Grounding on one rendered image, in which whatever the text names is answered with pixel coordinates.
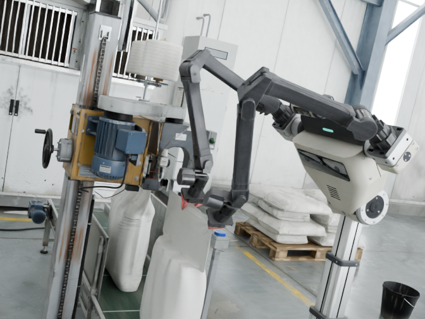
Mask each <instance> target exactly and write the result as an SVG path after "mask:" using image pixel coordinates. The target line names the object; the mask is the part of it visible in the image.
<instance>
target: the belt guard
mask: <svg viewBox="0 0 425 319"><path fill-rule="evenodd" d="M97 107H98V108H100V109H104V110H108V111H113V112H117V113H123V114H128V115H139V116H156V117H165V118H179V119H182V118H183V117H184V113H185V108H182V107H179V106H172V105H168V104H167V105H164V104H159V103H154V104H153V103H145V102H141V101H139V100H134V99H126V98H121V97H113V96H105V95H100V96H99V101H98V105H97Z"/></svg>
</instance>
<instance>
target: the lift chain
mask: <svg viewBox="0 0 425 319"><path fill-rule="evenodd" d="M104 40H105V41H104ZM106 40H107V37H106V38H105V37H103V38H102V44H101V51H104V52H103V53H102V52H101V51H100V56H99V63H98V67H97V69H98V70H97V75H96V80H95V87H94V94H93V99H92V106H91V110H92V111H95V109H96V104H97V97H98V92H99V84H100V81H101V73H102V66H103V62H104V55H105V50H106V49H105V48H106V43H107V42H106ZM103 44H105V45H103ZM103 47H104V49H103ZM101 55H103V56H101ZM101 58H102V59H101ZM100 62H102V63H100ZM100 66H101V67H100ZM99 69H100V70H99ZM98 73H100V74H98ZM98 77H99V78H98ZM97 80H99V81H97ZM97 84H98V85H97ZM96 87H98V89H96ZM96 91H97V92H96ZM95 94H97V95H96V96H95ZM94 98H95V99H94ZM94 101H95V103H94ZM93 105H95V106H93ZM93 109H94V110H93ZM81 181H82V182H81ZM83 182H84V180H80V181H79V185H78V187H83ZM80 185H82V186H80ZM79 191H80V192H79ZM79 195H80V196H79ZM81 197H82V191H81V190H79V189H78V192H77V200H76V204H75V212H74V216H73V223H72V229H71V235H70V243H69V248H68V255H67V259H66V268H65V274H64V279H63V286H62V290H61V298H60V302H59V310H58V318H57V319H59V318H60V319H61V318H62V314H63V313H62V312H63V306H64V302H65V293H66V287H67V283H68V281H67V280H68V274H69V271H70V263H71V255H72V252H73V245H74V240H75V232H76V228H77V221H78V214H79V209H80V201H81ZM78 198H80V199H78ZM78 202H79V203H78ZM77 205H79V206H77ZM77 208H78V209H77ZM76 211H77V213H76ZM75 218H76V219H75ZM74 222H76V223H74ZM73 225H75V226H73ZM73 228H74V229H73ZM71 238H73V239H71ZM71 241H73V242H71ZM70 244H72V246H71V245H70ZM70 248H71V249H70ZM69 251H71V252H69ZM69 254H70V255H69ZM68 261H70V262H68ZM67 264H69V265H67ZM67 267H68V268H67ZM67 270H68V271H67ZM66 271H67V272H66ZM66 273H67V275H66ZM65 277H67V278H65ZM65 280H66V281H65ZM63 290H64V291H63ZM63 293H64V294H63ZM62 296H64V297H62ZM62 299H63V300H62ZM60 309H61V310H60ZM59 315H60V316H59Z"/></svg>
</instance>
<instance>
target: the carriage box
mask: <svg viewBox="0 0 425 319"><path fill-rule="evenodd" d="M70 113H71V115H70V123H69V127H68V135H67V138H68V139H71V140H72V141H73V151H72V156H71V160H70V162H69V163H64V162H63V168H64V169H65V171H66V173H67V174H68V176H69V177H70V179H71V180H86V181H94V182H107V183H115V184H121V183H122V181H123V179H121V180H109V179H105V178H100V177H84V176H78V174H79V169H80V166H92V157H93V154H96V152H95V151H94V146H95V138H96V136H92V135H86V133H85V132H86V128H87V120H88V116H89V115H92V116H104V112H100V111H92V110H87V109H79V108H77V107H76V106H75V104H72V107H71V110H70ZM73 115H75V116H76V117H77V118H78V119H79V123H78V131H77V135H75V134H74V133H73V132H72V131H71V128H72V123H73ZM132 121H133V122H135V124H136V125H138V126H140V127H142V128H144V129H145V132H146V133H147V139H146V143H145V149H144V153H143V154H141V156H140V163H139V166H135V165H133V164H132V163H130V162H129V164H128V170H127V173H126V177H125V181H124V184H128V185H139V186H141V184H142V177H143V173H144V166H145V160H146V154H147V149H148V145H149V139H150V134H151V128H152V120H150V119H148V118H146V117H144V116H139V115H133V120H132Z"/></svg>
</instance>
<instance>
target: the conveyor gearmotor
mask: <svg viewBox="0 0 425 319"><path fill-rule="evenodd" d="M44 204H47V206H44ZM28 205H29V206H28V211H27V213H28V214H27V215H28V218H31V219H32V221H33V222H34V223H36V224H40V223H43V222H44V221H45V219H46V217H47V220H49V215H48V212H46V213H44V207H46V208H47V209H48V210H49V213H50V209H51V203H50V201H49V200H47V203H43V202H42V201H31V200H30V201H29V204H28Z"/></svg>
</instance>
